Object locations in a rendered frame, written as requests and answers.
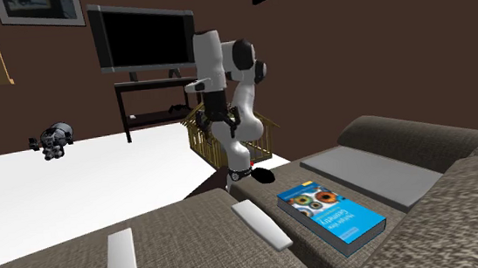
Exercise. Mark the brown fabric sofa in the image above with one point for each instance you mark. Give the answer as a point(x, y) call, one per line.
point(197, 256)

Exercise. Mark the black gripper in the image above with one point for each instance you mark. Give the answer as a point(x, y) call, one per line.
point(215, 101)

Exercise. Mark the blue book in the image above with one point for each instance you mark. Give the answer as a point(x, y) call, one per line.
point(340, 219)

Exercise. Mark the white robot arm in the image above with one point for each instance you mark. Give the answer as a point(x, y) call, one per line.
point(234, 146)

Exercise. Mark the black oval object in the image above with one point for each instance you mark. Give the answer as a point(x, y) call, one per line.
point(263, 175)

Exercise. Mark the wooden slatted crate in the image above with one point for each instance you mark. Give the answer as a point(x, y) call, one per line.
point(206, 147)

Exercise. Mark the black flat screen television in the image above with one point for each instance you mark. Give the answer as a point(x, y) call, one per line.
point(146, 36)

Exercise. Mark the grey framed wall picture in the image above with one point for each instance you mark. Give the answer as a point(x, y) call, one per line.
point(41, 10)

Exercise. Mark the grey robot toy figure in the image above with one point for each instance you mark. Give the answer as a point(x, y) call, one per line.
point(55, 139)

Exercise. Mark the white rounded flat bar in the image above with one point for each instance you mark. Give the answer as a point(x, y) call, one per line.
point(261, 225)
point(122, 264)

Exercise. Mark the grey flat rectangular slab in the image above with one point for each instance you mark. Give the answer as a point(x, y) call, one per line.
point(372, 176)

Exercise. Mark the black television table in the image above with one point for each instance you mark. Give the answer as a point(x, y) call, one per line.
point(152, 117)

